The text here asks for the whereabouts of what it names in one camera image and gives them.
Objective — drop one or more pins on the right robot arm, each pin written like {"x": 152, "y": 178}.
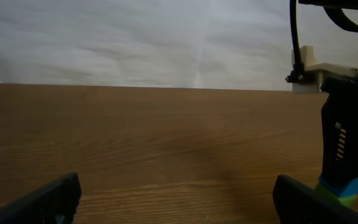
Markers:
{"x": 353, "y": 3}

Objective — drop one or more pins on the blue cube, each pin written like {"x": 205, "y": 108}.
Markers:
{"x": 353, "y": 188}

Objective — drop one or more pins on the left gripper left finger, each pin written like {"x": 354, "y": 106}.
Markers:
{"x": 51, "y": 202}

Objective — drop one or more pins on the green cube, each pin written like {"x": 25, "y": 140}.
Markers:
{"x": 348, "y": 200}

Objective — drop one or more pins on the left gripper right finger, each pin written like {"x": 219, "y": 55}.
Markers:
{"x": 303, "y": 205}

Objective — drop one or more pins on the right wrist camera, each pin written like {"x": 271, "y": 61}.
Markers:
{"x": 322, "y": 70}

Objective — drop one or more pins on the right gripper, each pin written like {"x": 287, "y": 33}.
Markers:
{"x": 350, "y": 90}

